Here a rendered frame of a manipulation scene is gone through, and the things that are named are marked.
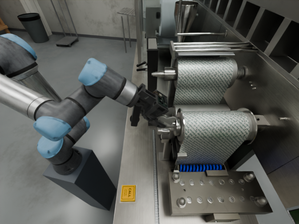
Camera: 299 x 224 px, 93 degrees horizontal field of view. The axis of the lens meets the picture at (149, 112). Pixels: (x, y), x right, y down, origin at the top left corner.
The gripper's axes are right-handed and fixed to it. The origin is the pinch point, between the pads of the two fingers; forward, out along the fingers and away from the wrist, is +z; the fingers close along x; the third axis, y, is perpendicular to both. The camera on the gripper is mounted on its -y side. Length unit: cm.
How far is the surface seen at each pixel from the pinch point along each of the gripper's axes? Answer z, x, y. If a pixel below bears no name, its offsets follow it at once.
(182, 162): 19.9, -6.2, -12.2
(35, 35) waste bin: -185, 405, -293
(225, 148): 23.0, -6.2, 8.2
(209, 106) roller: 17.8, 13.0, 10.4
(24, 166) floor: -40, 35, -199
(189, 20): 2, 66, 25
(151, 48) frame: -16.1, 29.6, 8.5
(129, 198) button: 8.4, -18.7, -38.1
